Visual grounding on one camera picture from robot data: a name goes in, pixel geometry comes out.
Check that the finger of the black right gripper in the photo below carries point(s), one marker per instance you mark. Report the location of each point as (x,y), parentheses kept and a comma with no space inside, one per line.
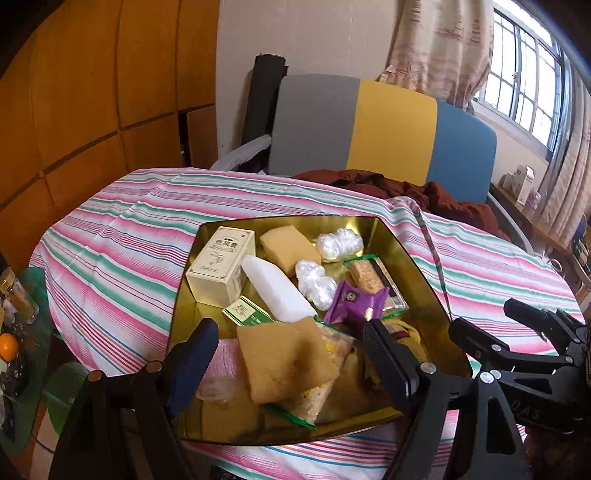
(558,327)
(492,353)

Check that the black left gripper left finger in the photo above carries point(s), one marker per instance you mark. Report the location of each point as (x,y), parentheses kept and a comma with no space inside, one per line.
(93,443)

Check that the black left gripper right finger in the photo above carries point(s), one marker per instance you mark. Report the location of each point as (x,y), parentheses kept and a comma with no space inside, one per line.
(487,444)

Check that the purple snack packet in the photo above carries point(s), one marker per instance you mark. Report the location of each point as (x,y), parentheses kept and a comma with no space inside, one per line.
(354,305)

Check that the cracker snack pack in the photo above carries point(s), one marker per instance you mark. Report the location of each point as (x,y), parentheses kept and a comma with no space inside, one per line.
(371,275)

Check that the small green beige box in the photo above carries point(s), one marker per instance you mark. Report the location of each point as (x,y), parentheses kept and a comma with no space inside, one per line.
(243,312)

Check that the yellow sponge pad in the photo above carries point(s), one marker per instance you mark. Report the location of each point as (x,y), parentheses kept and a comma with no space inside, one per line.
(283,360)

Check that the clear plastic bag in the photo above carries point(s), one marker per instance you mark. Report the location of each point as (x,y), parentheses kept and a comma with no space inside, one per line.
(315,284)

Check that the beige ointment box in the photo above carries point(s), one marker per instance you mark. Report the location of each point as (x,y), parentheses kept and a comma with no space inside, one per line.
(215,277)

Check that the thick yellow sponge block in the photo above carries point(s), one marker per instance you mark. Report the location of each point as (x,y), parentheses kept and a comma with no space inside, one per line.
(285,246)

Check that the pink mesh plastic item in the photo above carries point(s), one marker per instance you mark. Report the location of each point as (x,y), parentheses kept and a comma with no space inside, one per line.
(224,375)

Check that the wooden desk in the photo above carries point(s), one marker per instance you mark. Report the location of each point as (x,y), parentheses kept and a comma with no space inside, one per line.
(544,244)

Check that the orange fruit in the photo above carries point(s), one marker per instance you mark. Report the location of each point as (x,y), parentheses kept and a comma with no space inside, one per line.
(9,347)

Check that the white carton on desk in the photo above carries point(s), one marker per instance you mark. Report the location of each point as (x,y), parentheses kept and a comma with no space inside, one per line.
(519,183)

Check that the striped pink green bedsheet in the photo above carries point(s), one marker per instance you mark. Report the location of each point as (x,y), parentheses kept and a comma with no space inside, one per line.
(113,265)

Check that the rust red blanket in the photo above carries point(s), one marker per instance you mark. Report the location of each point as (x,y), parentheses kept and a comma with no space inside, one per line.
(431,197)

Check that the gold metal tray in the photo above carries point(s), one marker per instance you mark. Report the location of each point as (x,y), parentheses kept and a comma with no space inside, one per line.
(354,401)

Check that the barred window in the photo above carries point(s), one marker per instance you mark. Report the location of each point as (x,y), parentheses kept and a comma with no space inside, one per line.
(525,85)

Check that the tricolour headboard cushion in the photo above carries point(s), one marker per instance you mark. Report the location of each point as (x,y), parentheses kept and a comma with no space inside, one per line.
(343,123)

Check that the beige patterned curtain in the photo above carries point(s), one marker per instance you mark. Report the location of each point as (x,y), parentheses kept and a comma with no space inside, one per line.
(443,49)

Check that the wooden wardrobe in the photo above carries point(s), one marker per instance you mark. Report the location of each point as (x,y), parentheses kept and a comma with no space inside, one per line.
(100,89)

